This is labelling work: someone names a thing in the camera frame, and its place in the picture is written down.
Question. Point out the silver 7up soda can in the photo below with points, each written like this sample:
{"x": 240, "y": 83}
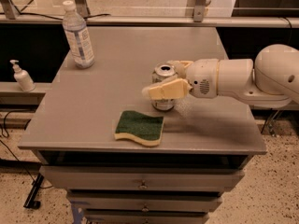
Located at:
{"x": 161, "y": 72}

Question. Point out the grey metal bracket post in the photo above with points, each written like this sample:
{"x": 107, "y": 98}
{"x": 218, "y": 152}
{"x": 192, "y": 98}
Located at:
{"x": 196, "y": 9}

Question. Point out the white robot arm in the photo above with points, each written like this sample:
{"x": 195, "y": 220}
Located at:
{"x": 270, "y": 81}

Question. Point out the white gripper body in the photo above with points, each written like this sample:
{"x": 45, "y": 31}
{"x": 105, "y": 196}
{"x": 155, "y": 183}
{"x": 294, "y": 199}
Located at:
{"x": 204, "y": 77}

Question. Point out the clear plastic water bottle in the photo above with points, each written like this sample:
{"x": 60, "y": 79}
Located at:
{"x": 77, "y": 36}

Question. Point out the middle grey drawer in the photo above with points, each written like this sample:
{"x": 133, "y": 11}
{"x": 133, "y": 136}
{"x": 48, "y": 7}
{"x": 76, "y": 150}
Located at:
{"x": 146, "y": 201}

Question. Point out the black metal floor bracket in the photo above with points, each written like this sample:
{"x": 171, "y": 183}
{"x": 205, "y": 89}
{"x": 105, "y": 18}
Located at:
{"x": 31, "y": 202}

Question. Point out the grey drawer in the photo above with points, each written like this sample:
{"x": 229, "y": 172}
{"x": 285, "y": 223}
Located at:
{"x": 147, "y": 179}
{"x": 146, "y": 201}
{"x": 138, "y": 217}

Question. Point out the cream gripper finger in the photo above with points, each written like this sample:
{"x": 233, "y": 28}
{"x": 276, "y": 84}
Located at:
{"x": 180, "y": 67}
{"x": 166, "y": 90}

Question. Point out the top grey drawer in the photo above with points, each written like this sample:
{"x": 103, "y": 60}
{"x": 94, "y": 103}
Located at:
{"x": 147, "y": 179}

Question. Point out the white pump dispenser bottle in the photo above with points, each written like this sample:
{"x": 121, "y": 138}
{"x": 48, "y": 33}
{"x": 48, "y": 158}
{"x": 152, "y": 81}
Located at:
{"x": 22, "y": 77}

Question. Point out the green and yellow sponge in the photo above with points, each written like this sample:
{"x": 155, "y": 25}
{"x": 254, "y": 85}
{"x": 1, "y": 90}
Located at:
{"x": 140, "y": 128}

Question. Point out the bottom grey drawer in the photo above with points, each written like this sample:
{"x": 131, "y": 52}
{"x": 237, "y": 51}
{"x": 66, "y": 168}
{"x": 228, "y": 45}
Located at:
{"x": 138, "y": 217}

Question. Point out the grey drawer cabinet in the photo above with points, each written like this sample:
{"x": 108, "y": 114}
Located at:
{"x": 75, "y": 123}

